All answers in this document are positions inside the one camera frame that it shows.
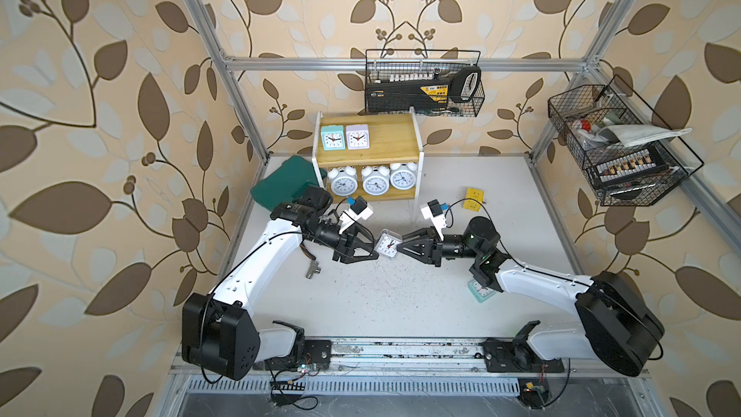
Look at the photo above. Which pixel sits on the black handled tool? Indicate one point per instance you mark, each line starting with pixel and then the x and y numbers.
pixel 465 84

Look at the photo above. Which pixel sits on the wooden two-tier shelf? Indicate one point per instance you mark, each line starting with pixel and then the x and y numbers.
pixel 394 138

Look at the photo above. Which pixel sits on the lilac square alarm clock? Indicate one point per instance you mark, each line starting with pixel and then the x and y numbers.
pixel 358 137

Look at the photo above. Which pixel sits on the orange handled pliers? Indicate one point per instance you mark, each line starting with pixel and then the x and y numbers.
pixel 314 267

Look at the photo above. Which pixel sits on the large white twin-bell clock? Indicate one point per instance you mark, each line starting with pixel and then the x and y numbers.
pixel 403 176

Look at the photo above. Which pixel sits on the black wire basket back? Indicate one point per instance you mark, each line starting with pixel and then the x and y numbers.
pixel 390 64

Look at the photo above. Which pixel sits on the teal square alarm clock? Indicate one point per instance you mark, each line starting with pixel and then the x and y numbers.
pixel 332 137
pixel 479 292

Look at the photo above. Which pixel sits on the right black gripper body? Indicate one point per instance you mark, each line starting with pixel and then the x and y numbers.
pixel 455 247

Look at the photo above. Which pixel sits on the grey square alarm clock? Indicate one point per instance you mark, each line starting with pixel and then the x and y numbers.
pixel 387 244

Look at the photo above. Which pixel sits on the black yellow box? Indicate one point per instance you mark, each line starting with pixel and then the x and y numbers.
pixel 392 96

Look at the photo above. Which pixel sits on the black wire basket right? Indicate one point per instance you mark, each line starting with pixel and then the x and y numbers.
pixel 579 113

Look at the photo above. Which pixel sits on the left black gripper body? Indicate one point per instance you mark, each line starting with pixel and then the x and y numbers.
pixel 330 235

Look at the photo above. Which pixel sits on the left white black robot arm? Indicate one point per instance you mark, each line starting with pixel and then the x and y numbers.
pixel 218 334

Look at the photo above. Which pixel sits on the black wire basket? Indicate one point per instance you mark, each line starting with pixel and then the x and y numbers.
pixel 579 113
pixel 390 64

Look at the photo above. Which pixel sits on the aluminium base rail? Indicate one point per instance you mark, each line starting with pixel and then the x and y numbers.
pixel 324 356

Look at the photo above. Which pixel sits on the white twin-bell alarm clock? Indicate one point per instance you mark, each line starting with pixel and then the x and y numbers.
pixel 376 180
pixel 343 180

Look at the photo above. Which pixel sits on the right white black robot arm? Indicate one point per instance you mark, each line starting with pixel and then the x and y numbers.
pixel 610 321

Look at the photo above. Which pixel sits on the yellow cube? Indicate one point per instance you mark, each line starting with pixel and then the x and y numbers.
pixel 474 199

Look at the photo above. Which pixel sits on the paint tube set box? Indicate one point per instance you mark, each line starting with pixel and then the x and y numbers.
pixel 629 168

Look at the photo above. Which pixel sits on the white paper booklet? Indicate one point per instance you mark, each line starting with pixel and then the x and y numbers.
pixel 636 135

